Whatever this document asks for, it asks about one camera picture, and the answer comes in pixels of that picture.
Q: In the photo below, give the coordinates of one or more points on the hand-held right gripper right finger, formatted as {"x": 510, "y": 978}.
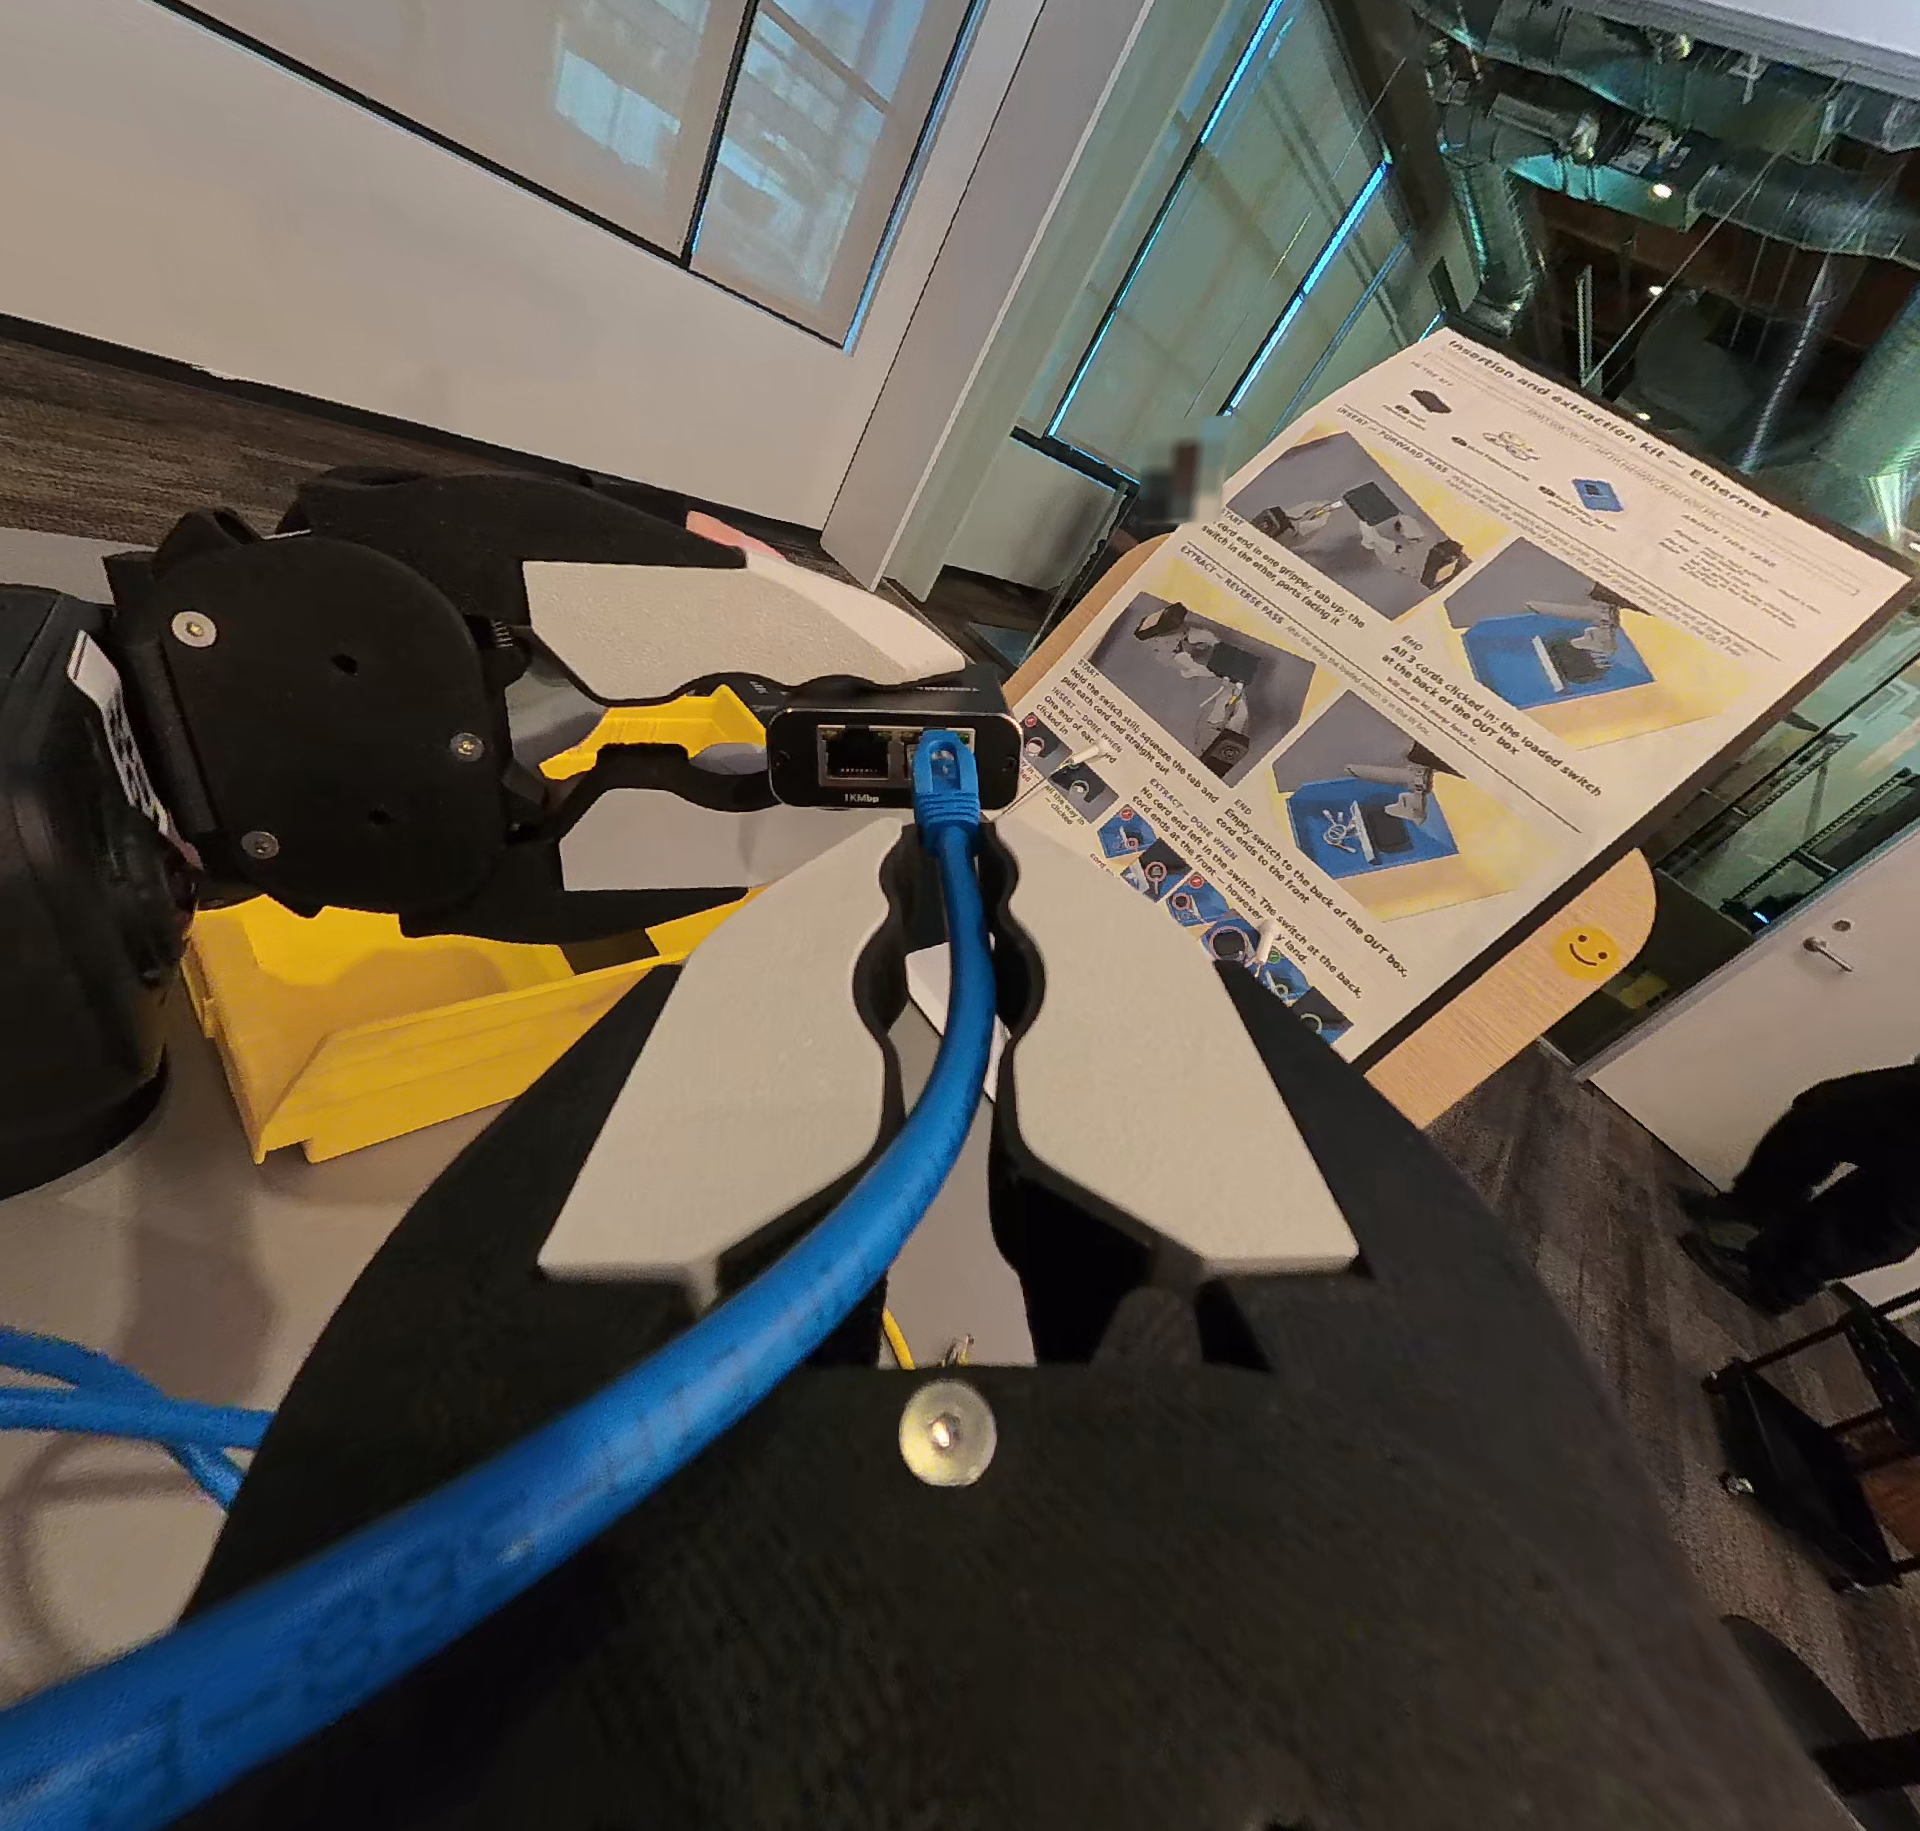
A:
{"x": 1155, "y": 1126}

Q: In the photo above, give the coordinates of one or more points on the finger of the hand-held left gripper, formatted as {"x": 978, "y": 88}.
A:
{"x": 645, "y": 624}
{"x": 660, "y": 854}

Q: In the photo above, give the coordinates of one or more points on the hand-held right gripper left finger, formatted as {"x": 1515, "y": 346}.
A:
{"x": 734, "y": 1096}

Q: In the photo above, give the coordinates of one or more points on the black ethernet switch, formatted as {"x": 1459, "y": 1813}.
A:
{"x": 794, "y": 734}

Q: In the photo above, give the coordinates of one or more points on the yellow plastic bin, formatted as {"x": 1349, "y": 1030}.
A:
{"x": 375, "y": 1022}

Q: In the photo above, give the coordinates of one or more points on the wooden poster board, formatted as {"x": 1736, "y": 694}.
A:
{"x": 1500, "y": 1022}

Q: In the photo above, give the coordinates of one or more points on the black round object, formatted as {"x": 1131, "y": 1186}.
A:
{"x": 61, "y": 1052}

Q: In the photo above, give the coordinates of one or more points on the yellow smiley sticker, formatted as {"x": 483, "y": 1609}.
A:
{"x": 1587, "y": 950}

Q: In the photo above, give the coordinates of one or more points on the glass window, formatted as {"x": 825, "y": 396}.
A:
{"x": 601, "y": 60}

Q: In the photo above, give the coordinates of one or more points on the printed instruction poster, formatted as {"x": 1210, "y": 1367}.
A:
{"x": 1500, "y": 632}

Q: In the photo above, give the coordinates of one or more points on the white door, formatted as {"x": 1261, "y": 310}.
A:
{"x": 1770, "y": 1006}

